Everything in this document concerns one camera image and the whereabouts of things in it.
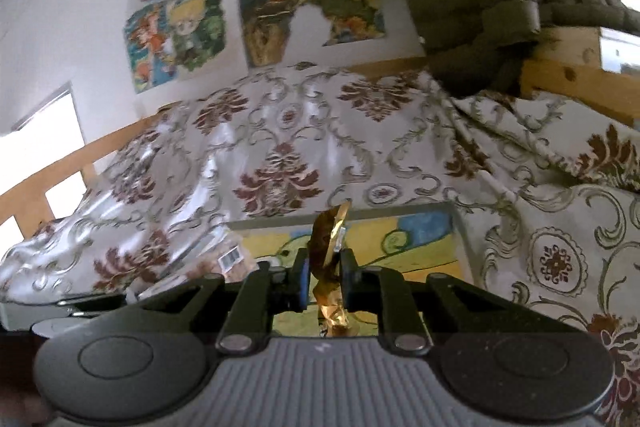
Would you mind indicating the wooden bed frame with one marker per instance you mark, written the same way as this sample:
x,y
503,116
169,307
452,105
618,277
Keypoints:
x,y
560,77

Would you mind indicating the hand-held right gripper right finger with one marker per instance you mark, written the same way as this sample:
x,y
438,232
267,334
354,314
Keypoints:
x,y
347,283

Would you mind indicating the cartoon children wall poster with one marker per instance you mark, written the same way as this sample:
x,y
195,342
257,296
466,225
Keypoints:
x,y
175,37

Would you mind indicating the clear cracker packet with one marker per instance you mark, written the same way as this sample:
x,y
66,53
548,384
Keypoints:
x,y
239,257

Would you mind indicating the bright window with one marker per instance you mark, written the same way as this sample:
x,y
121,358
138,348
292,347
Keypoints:
x,y
45,137

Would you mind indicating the floral printed blanket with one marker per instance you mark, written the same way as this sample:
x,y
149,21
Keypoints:
x,y
300,132

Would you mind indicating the gold foil snack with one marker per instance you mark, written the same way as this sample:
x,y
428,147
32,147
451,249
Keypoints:
x,y
327,252

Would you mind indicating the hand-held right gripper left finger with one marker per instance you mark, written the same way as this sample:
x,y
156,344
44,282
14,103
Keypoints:
x,y
300,283

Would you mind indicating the torn yellow wall poster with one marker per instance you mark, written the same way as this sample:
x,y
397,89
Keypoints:
x,y
270,17

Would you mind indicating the grey tray with cartoon print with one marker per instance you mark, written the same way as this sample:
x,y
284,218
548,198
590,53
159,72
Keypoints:
x,y
400,242

